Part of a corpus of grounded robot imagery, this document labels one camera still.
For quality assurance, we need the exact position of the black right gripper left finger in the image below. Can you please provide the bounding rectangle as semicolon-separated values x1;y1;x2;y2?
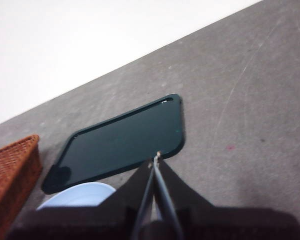
6;156;158;240

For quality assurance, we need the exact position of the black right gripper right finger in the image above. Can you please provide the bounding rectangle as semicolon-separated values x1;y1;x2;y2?
139;154;300;240

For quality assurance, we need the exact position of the black rectangular tray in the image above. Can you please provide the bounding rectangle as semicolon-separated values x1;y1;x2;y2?
41;93;186;195

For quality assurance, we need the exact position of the brown wicker basket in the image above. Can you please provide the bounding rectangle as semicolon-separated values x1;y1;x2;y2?
0;134;44;240

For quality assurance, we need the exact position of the blue round plate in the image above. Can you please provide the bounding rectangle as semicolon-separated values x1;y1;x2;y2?
36;181;117;211

